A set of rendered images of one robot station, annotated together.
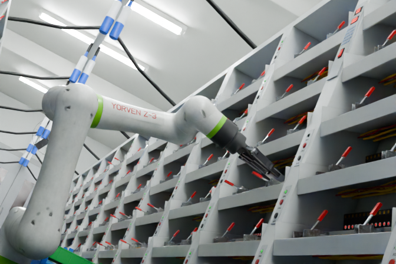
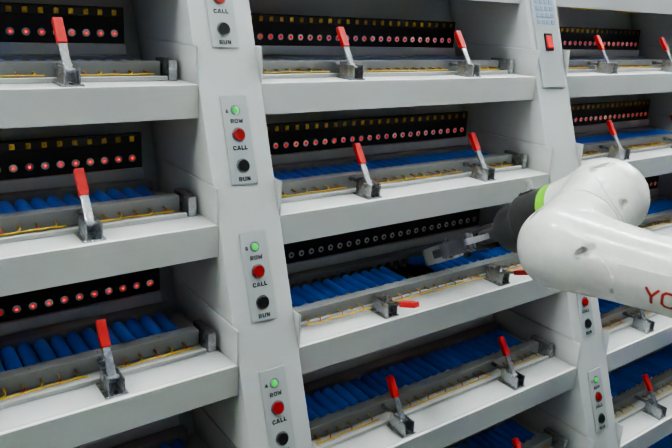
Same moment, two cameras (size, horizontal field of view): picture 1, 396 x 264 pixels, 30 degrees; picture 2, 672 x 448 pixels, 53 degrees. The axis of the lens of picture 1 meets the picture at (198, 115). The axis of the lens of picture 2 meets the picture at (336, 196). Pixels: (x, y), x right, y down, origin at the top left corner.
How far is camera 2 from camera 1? 3.22 m
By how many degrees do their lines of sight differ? 112
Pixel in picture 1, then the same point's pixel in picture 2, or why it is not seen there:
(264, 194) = (510, 297)
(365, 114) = (648, 168)
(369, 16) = not seen: outside the picture
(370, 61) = (612, 85)
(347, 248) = not seen: outside the picture
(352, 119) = not seen: hidden behind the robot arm
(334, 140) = not seen: hidden behind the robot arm
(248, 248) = (543, 392)
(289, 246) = (634, 350)
